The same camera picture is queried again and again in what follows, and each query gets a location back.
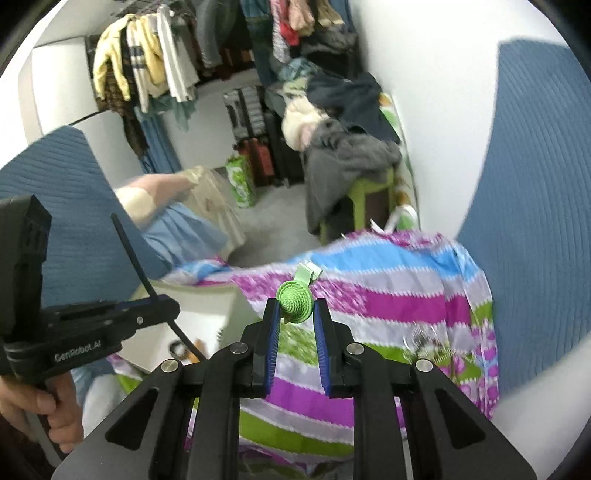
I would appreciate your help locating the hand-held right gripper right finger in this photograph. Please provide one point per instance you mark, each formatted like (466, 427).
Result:
(322, 350)

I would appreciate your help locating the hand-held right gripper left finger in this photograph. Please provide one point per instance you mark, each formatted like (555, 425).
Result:
(272, 346)

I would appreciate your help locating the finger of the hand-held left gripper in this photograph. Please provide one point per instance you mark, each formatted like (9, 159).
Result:
(147, 314)

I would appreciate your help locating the green spiral hair clip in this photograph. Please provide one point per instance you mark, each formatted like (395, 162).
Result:
(295, 302)

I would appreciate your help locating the black hair stick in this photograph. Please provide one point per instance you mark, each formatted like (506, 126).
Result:
(134, 258)

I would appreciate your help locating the grey cardboard box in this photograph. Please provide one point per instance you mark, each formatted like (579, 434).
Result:
(207, 314)

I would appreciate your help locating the orange hair clip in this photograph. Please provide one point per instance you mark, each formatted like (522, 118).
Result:
(199, 347)

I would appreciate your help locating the pile of jewelry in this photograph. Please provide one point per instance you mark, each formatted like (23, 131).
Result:
(429, 344)

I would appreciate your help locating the person's left hand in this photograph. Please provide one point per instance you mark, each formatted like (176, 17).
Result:
(69, 415)

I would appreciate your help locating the blue ribbed cushion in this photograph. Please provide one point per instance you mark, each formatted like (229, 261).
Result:
(78, 221)

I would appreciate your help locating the striped floral cloth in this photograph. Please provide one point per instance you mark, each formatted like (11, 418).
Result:
(392, 300)

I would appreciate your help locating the blue bedsheet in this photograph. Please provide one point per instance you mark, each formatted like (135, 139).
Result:
(184, 235)

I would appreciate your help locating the pink beige pillow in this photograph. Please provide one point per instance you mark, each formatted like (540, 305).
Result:
(147, 194)

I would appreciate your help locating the beige floral blanket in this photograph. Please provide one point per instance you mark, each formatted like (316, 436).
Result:
(217, 203)

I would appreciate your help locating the green shopping bag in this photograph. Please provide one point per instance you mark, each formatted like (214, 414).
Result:
(241, 182)

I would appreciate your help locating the green plastic stool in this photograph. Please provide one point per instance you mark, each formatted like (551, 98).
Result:
(364, 189)

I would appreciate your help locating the red suitcase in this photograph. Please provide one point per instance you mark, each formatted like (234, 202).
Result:
(254, 161)

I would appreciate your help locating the dark plaid hanging shirt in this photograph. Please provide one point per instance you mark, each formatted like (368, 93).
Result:
(127, 120)

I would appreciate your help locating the black suitcase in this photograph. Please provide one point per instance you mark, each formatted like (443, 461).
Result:
(284, 152)

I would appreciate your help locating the grey hoodie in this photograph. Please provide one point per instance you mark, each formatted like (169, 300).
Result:
(351, 157)

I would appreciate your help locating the teal hanging cloth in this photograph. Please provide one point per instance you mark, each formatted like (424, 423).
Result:
(178, 113)

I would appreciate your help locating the rolled floral mat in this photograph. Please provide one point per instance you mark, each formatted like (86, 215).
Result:
(404, 161)

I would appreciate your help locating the cream fleece garment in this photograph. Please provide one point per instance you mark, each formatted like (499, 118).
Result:
(300, 122)

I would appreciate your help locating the yellow hanging jacket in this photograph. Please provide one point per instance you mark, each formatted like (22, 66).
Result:
(154, 50)
(111, 55)

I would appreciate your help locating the striped hanging garment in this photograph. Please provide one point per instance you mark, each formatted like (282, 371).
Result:
(136, 64)

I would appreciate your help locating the dark navy jacket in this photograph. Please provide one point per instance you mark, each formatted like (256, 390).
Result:
(351, 101)

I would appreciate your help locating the blue quilted cushion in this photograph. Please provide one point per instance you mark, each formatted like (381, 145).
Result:
(531, 207)

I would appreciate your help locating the white hanging shirt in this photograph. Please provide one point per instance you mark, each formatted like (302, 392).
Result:
(178, 60)

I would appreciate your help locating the grey denim hanging jacket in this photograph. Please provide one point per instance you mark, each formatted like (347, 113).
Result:
(217, 37)

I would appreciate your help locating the pink hanging clothes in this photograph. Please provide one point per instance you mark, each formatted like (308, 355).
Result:
(284, 27)

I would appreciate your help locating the beige hanging garment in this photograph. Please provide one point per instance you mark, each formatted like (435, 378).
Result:
(314, 16)

